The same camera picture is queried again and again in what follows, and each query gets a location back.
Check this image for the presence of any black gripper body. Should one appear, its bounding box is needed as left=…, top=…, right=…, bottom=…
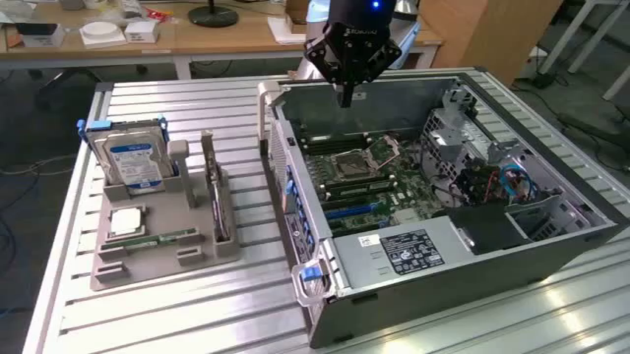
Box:
left=325, top=0, right=397, bottom=83

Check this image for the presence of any green graphics card with fan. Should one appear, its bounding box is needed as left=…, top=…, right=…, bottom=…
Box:
left=199, top=129, right=233, bottom=245

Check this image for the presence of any white paper stack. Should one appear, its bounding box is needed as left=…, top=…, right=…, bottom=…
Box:
left=267, top=16, right=310, bottom=46

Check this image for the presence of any wooden cabinet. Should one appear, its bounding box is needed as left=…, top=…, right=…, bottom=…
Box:
left=418, top=0, right=565, bottom=86

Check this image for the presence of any wooden desk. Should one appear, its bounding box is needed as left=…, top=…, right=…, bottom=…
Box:
left=0, top=0, right=445, bottom=80

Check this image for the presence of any black round lamp base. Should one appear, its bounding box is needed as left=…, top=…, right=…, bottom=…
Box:
left=187, top=0, right=241, bottom=28

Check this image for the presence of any metal socket cover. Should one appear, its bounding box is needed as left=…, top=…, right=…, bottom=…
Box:
left=363, top=134, right=403, bottom=173

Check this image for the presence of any CPU socket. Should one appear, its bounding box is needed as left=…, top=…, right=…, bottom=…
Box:
left=330, top=149, right=378, bottom=180

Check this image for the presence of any small white cardboard box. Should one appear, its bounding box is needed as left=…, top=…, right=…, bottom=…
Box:
left=123, top=20, right=162, bottom=45

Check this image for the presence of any green motherboard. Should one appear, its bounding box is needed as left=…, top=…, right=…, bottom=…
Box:
left=295, top=125, right=450, bottom=237

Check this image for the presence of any white box with round disc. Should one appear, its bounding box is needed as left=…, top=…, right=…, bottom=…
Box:
left=78, top=21, right=130, bottom=49

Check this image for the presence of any hard disk in blue carrier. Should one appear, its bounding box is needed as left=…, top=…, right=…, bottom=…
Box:
left=74, top=116, right=171, bottom=196

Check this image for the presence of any grey disk bay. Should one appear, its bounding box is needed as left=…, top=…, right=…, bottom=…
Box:
left=505, top=194, right=593, bottom=243

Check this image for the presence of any grey plastic parts rack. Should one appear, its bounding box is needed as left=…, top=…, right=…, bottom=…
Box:
left=88, top=128, right=242, bottom=292

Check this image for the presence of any black and white box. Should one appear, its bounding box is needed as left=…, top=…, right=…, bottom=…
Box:
left=14, top=22, right=66, bottom=48

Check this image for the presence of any grey power supply unit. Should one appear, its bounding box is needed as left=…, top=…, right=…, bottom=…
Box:
left=333, top=215, right=474, bottom=291

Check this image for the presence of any silver CPU chip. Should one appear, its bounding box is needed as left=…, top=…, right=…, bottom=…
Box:
left=108, top=209, right=142, bottom=234

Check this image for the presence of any open black PC case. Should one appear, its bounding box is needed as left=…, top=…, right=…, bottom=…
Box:
left=257, top=72, right=630, bottom=350

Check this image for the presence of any white metal table frame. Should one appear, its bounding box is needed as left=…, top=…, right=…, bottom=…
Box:
left=538, top=0, right=630, bottom=101

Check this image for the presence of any red wire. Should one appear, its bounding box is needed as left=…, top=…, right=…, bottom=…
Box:
left=484, top=171, right=500, bottom=204

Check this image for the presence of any blue wire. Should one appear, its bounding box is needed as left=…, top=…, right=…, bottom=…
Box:
left=500, top=164, right=541, bottom=204

